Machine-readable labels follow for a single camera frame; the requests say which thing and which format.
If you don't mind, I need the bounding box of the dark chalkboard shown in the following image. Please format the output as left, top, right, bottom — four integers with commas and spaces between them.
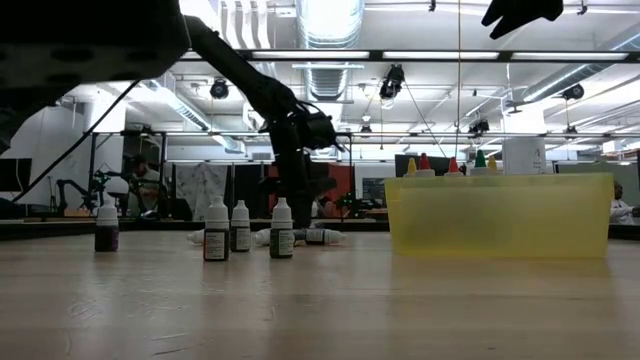
362, 177, 386, 202

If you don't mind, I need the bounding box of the white round lamp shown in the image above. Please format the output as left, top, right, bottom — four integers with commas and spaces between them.
105, 177, 130, 197

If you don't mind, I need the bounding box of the small dark green dye bottle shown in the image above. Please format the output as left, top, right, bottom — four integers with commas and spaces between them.
269, 196, 295, 260

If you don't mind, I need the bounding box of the white LED light strip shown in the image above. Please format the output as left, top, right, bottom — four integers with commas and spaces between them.
251, 50, 371, 60
509, 50, 630, 60
382, 50, 501, 60

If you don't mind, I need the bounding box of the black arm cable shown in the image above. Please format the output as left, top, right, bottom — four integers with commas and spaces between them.
10, 78, 141, 205

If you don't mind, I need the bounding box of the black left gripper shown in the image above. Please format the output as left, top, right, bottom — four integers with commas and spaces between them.
272, 119, 317, 230

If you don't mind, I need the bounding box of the person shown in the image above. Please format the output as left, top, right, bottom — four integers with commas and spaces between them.
312, 177, 346, 220
124, 153, 169, 217
608, 180, 640, 226

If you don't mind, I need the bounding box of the black monitor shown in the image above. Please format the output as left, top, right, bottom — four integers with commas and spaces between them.
0, 158, 33, 193

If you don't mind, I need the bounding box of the orange partition wall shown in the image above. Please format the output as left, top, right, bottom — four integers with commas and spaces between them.
267, 162, 355, 211

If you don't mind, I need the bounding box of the silver round ventilation duct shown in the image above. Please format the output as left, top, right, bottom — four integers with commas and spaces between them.
294, 0, 366, 104

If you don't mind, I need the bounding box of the small purple dye bottle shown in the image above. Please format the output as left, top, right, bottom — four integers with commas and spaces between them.
94, 198, 121, 253

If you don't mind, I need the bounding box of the white patterned hanging cloth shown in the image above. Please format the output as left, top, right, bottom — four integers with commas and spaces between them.
174, 163, 230, 222

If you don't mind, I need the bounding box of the small brown dye bottle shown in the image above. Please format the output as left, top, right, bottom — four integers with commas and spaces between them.
202, 195, 231, 263

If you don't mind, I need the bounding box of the black table edge rail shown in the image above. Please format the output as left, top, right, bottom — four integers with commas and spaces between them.
0, 217, 640, 242

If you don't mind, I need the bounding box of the yellow translucent plastic bin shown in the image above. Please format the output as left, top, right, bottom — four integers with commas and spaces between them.
383, 172, 615, 260

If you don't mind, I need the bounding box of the large red dye bottle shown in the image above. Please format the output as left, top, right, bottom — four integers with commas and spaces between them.
414, 152, 436, 178

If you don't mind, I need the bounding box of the large green dye bottle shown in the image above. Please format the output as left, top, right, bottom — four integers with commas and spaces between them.
469, 148, 492, 176

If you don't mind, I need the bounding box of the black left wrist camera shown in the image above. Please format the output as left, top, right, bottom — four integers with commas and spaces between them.
299, 110, 346, 154

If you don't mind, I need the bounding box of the white building column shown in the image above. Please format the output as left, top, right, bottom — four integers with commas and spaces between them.
82, 97, 127, 135
501, 107, 548, 176

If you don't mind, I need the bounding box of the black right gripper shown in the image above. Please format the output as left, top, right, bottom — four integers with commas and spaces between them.
481, 0, 565, 41

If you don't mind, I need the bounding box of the black overhead frame bar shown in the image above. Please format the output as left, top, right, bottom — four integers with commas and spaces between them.
177, 48, 640, 65

